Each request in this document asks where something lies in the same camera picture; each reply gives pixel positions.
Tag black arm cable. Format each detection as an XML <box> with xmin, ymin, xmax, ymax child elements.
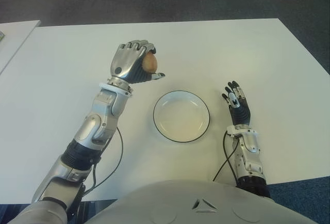
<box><xmin>212</xmin><ymin>130</ymin><xmax>240</xmax><ymax>183</ymax></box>
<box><xmin>82</xmin><ymin>126</ymin><xmax>125</xmax><ymax>197</ymax></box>

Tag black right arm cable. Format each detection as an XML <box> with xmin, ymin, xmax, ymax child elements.
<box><xmin>212</xmin><ymin>130</ymin><xmax>240</xmax><ymax>183</ymax></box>

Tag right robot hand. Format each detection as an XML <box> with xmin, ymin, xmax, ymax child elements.
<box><xmin>221</xmin><ymin>80</ymin><xmax>252</xmax><ymax>127</ymax></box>

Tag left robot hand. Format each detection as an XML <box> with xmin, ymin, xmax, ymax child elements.
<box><xmin>108</xmin><ymin>39</ymin><xmax>167</xmax><ymax>85</ymax></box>

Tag grey robot torso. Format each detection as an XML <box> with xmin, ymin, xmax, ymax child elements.
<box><xmin>87</xmin><ymin>179</ymin><xmax>330</xmax><ymax>224</ymax></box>

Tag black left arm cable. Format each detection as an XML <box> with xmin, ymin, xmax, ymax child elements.
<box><xmin>82</xmin><ymin>126</ymin><xmax>125</xmax><ymax>197</ymax></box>

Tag white plate with black rim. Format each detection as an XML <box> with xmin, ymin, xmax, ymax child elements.
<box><xmin>153</xmin><ymin>90</ymin><xmax>213</xmax><ymax>143</ymax></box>

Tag yellow red apple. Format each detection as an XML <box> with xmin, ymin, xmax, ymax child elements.
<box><xmin>142</xmin><ymin>51</ymin><xmax>159</xmax><ymax>73</ymax></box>

